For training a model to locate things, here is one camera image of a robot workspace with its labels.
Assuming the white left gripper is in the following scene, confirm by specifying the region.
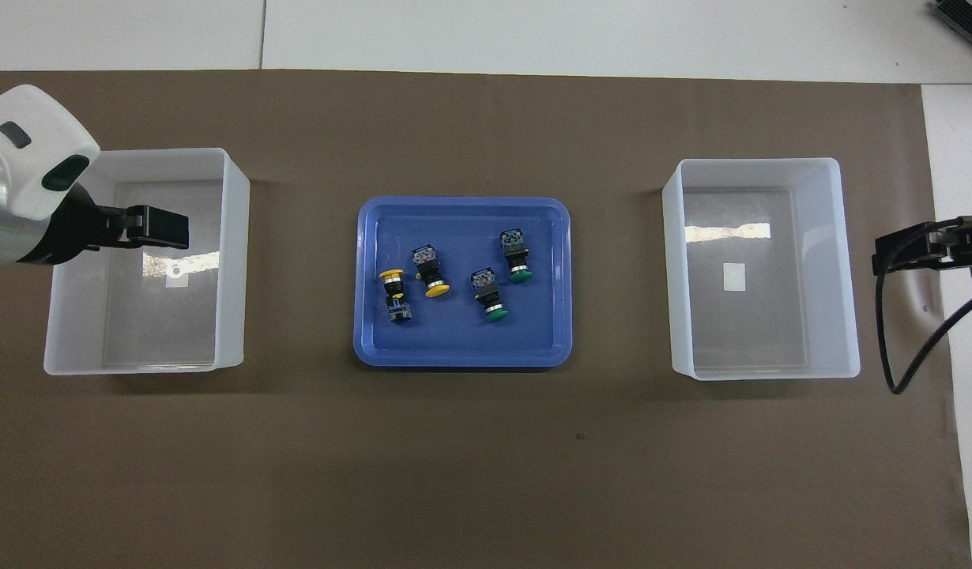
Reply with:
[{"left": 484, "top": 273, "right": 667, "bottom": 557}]
[{"left": 0, "top": 85, "right": 191, "bottom": 266}]

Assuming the yellow mushroom push button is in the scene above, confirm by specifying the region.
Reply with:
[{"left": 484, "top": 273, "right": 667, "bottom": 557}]
[
  {"left": 379, "top": 269, "right": 413, "bottom": 326},
  {"left": 411, "top": 245, "right": 450, "bottom": 299}
]

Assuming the translucent white plastic box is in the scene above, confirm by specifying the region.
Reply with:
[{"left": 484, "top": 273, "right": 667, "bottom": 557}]
[
  {"left": 661, "top": 157, "right": 861, "bottom": 382},
  {"left": 43, "top": 148, "right": 251, "bottom": 376}
]

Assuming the grey ribbed metal device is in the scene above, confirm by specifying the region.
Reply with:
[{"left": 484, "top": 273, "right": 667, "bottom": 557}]
[{"left": 929, "top": 0, "right": 972, "bottom": 60}]

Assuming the blue plastic tray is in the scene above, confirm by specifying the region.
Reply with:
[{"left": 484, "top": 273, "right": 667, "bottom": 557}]
[{"left": 352, "top": 196, "right": 573, "bottom": 369}]

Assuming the brown paper table mat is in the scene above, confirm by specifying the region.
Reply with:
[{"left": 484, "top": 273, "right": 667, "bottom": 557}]
[{"left": 0, "top": 70, "right": 972, "bottom": 569}]

